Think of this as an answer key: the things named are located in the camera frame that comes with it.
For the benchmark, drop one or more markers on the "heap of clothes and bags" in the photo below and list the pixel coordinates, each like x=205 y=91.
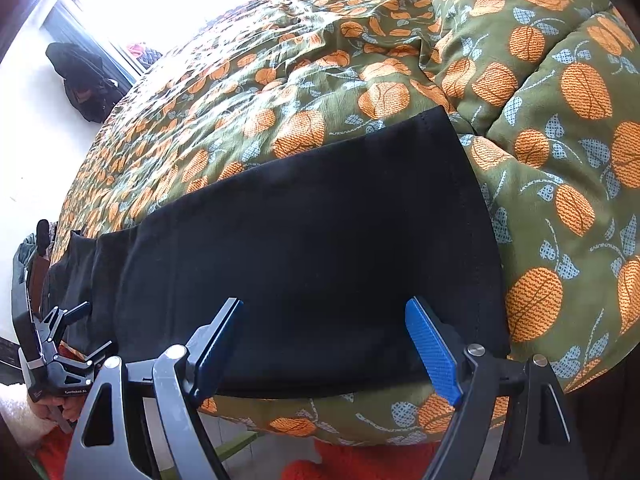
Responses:
x=42 y=235

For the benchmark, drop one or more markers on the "white fluffy rug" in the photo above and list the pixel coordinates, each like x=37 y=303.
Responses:
x=20 y=410

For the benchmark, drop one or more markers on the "dark quilted jacket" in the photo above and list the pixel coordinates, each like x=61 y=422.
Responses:
x=145 y=57

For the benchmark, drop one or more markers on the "black pants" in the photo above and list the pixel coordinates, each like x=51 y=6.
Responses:
x=300 y=240

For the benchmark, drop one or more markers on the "brown wooden cabinet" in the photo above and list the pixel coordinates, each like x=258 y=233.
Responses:
x=37 y=285

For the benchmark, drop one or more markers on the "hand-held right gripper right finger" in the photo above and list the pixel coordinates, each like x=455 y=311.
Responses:
x=432 y=355

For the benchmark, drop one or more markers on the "green quilt with orange print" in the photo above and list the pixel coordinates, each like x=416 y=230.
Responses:
x=550 y=160

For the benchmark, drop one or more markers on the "orange fleece garment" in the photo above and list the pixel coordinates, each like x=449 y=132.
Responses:
x=360 y=460

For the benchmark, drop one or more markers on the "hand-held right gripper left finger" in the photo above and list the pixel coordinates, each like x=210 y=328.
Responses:
x=220 y=345

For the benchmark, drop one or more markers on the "person's left hand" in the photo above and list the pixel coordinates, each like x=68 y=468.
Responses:
x=52 y=410

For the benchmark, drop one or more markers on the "bright window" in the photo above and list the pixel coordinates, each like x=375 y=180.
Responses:
x=175 y=0

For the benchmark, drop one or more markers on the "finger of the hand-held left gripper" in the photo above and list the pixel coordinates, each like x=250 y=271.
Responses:
x=57 y=322
x=82 y=361

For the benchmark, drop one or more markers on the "dark hanging clothes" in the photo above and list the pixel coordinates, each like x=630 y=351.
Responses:
x=80 y=80

